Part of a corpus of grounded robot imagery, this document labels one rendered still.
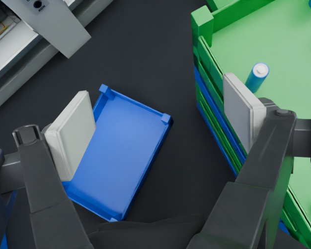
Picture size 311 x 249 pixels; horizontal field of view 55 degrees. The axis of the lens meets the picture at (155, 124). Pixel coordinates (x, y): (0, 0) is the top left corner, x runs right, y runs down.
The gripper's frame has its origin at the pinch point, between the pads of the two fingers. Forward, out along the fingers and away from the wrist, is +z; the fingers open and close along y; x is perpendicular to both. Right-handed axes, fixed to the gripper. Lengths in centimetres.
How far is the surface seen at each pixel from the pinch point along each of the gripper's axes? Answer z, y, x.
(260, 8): 25.4, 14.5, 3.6
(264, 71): 14.2, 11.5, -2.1
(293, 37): 22.5, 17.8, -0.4
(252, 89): 17.7, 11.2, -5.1
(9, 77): 65, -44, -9
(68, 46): 68, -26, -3
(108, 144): 55, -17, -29
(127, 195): 47, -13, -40
